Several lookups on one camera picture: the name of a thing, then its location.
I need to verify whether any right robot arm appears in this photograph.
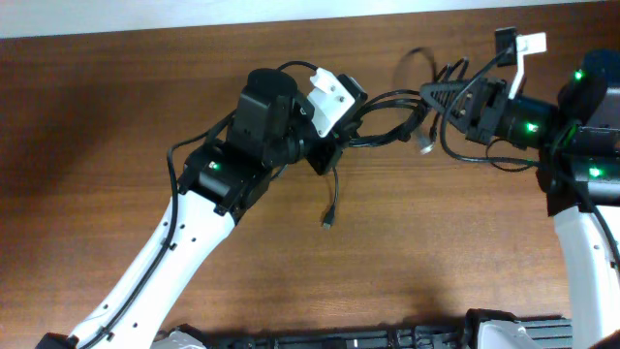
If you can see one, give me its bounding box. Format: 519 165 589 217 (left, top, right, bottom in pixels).
420 48 619 348

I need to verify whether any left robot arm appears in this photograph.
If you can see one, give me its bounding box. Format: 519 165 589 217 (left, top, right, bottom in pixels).
38 68 367 348

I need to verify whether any camera black cable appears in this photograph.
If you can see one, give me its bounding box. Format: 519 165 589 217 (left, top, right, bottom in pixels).
438 46 620 272
72 60 321 349

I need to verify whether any left camera black cable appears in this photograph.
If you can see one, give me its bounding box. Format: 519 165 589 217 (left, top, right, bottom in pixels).
72 60 321 349

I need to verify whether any thin black usb cable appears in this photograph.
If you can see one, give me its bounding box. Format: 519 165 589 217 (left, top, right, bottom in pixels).
321 111 437 231

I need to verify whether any right camera black cable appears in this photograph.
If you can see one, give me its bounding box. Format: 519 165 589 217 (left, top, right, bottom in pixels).
438 46 620 272

